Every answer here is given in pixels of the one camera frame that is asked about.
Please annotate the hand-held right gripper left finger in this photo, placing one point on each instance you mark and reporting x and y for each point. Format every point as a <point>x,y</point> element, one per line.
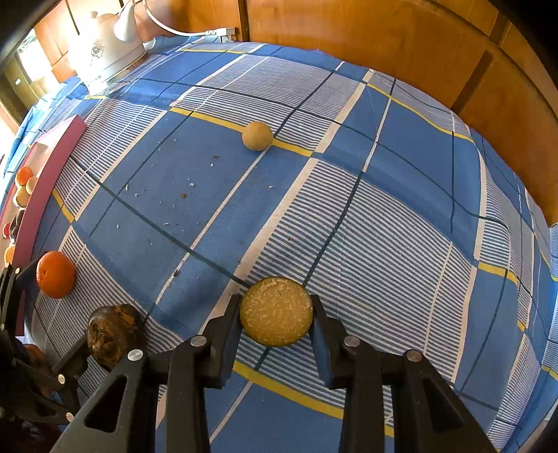
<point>232,353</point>

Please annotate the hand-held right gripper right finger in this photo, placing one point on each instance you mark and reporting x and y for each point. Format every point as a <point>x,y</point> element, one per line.
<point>320,357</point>

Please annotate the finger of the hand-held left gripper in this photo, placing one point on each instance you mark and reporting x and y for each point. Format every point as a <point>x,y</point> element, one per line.
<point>13,300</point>
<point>69,370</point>

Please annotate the white box with pink rim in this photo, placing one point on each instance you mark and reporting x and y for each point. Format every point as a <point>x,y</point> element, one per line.
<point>48,191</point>

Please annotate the person's left hand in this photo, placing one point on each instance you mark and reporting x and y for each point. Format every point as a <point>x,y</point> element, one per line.
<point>37,357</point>

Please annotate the small yellow-orange fruit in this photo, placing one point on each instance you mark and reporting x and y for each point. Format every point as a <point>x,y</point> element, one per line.
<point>9,253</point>

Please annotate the small orange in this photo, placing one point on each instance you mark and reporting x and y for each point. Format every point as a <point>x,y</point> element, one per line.
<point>55,274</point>

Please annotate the red tomato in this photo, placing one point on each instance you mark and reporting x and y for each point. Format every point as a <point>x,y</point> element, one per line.
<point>6,230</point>

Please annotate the dark purple fruit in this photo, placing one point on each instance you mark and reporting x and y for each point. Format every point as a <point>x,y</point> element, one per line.
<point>15,226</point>

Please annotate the small tan round fruit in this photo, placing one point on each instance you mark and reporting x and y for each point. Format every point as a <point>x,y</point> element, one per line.
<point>32,185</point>
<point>257,136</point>

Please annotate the large orange with stem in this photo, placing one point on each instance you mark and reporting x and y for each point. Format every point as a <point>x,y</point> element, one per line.
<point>24,174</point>

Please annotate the blue plaid cloth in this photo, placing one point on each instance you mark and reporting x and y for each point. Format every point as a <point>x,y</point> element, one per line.
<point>348,217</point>

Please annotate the window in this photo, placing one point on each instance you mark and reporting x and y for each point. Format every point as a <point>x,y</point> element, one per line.
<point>26,61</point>

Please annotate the white ceramic kettle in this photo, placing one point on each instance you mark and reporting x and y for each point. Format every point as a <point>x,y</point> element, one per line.
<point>104,52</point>

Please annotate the white power plug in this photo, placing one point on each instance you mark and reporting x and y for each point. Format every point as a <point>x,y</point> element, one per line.
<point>226,32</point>

